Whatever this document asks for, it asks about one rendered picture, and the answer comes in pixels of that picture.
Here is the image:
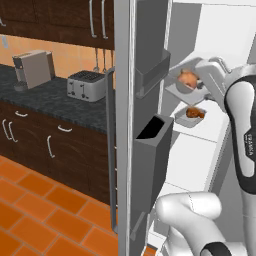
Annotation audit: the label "grey door bin black opening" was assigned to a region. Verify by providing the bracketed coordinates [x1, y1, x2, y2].
[130, 114, 175, 215]

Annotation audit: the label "grey fridge door handle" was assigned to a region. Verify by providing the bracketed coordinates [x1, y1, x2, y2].
[105, 66, 120, 235]

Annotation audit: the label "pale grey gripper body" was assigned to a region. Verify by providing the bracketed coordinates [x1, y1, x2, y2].
[194, 57, 230, 105]

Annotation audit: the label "grey coffee machine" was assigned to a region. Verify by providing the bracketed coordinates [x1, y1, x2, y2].
[12, 49, 56, 93]

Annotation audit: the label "hanging metal kitchen tool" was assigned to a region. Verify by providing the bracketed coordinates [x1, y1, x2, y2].
[92, 48, 101, 73]
[101, 48, 108, 74]

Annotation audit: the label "white vegetable container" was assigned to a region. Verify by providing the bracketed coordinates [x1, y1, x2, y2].
[164, 68, 210, 105]

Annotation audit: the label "white meat container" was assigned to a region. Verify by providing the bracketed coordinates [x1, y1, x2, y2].
[174, 106, 208, 129]

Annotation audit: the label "grey tall door bin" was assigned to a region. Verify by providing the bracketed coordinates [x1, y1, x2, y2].
[134, 0, 172, 99]

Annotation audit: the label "dark wood base cupboards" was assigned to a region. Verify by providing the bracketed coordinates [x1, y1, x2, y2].
[0, 99, 117, 206]

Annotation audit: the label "grey fridge door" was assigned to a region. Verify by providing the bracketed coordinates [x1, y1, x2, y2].
[113, 0, 175, 256]

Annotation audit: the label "silver toaster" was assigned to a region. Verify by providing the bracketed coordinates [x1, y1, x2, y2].
[66, 69, 108, 103]

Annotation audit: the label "dark wood wall cupboards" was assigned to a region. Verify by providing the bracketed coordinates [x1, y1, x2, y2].
[0, 0, 116, 51]

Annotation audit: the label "brown chicken drumstick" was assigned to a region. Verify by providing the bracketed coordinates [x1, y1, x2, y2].
[185, 106, 206, 120]

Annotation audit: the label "white fridge freezer cabinet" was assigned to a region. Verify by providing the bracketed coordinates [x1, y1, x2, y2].
[146, 0, 256, 256]

